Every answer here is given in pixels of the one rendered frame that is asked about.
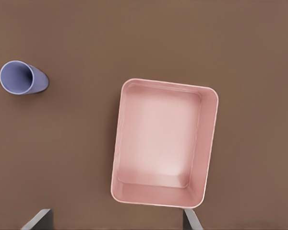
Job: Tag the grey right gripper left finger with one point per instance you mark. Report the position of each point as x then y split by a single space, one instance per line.
39 220

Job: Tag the lavender blue cup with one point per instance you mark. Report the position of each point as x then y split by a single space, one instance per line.
21 77

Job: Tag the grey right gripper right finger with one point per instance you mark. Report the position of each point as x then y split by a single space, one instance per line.
192 220

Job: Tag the pink rectangular box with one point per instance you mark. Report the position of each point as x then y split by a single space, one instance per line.
163 143

